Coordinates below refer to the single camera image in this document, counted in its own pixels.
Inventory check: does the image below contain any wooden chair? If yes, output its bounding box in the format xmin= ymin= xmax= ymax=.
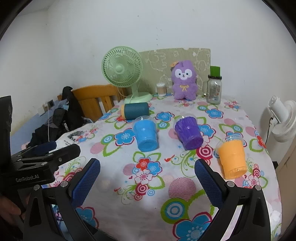
xmin=57 ymin=84 xmax=129 ymax=122

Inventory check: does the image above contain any white fan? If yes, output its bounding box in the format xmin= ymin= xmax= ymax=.
xmin=268 ymin=95 xmax=296 ymax=143

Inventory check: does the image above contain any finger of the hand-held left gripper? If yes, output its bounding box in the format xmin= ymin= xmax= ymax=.
xmin=10 ymin=141 xmax=57 ymax=161
xmin=17 ymin=144 xmax=81 ymax=171

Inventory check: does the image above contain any teal cylindrical speaker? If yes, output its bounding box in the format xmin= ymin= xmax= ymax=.
xmin=121 ymin=102 xmax=150 ymax=120

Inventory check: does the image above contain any purple plastic cup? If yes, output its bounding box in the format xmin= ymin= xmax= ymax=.
xmin=173 ymin=113 xmax=204 ymax=151

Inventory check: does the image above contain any blue bed sheet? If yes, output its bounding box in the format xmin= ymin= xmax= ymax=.
xmin=10 ymin=105 xmax=63 ymax=150

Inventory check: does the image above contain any printed magazine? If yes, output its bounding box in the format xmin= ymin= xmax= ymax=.
xmin=67 ymin=129 xmax=98 ymax=143

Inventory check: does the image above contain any green desk fan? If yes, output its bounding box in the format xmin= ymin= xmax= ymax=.
xmin=101 ymin=46 xmax=153 ymax=104

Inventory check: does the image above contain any black fan cable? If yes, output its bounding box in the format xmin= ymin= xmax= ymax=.
xmin=264 ymin=116 xmax=275 ymax=149

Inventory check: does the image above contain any blue plastic cup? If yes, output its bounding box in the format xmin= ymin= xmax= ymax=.
xmin=133 ymin=115 xmax=160 ymax=152

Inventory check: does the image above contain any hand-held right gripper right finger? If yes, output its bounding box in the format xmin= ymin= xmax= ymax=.
xmin=194 ymin=159 xmax=271 ymax=241

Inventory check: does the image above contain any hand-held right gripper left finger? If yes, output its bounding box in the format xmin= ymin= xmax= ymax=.
xmin=23 ymin=158 xmax=102 ymax=241

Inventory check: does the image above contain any person's left hand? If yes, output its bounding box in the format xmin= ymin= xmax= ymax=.
xmin=0 ymin=196 xmax=26 ymax=232

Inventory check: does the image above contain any glass jar with green lid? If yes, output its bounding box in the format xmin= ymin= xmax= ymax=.
xmin=203 ymin=66 xmax=223 ymax=104

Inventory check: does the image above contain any orange plastic cup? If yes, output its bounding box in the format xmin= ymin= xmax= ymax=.
xmin=216 ymin=133 xmax=247 ymax=179

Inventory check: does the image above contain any floral tablecloth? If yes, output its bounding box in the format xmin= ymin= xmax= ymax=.
xmin=39 ymin=95 xmax=284 ymax=241

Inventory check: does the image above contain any white charging cable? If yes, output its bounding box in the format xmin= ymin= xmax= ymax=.
xmin=46 ymin=104 xmax=51 ymax=142

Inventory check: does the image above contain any cotton swab container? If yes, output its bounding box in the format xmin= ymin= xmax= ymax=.
xmin=156 ymin=82 xmax=167 ymax=97

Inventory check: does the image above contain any purple plush toy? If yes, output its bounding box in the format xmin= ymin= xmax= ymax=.
xmin=170 ymin=60 xmax=199 ymax=101

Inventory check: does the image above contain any black bag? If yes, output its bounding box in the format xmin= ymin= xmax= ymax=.
xmin=28 ymin=86 xmax=85 ymax=148

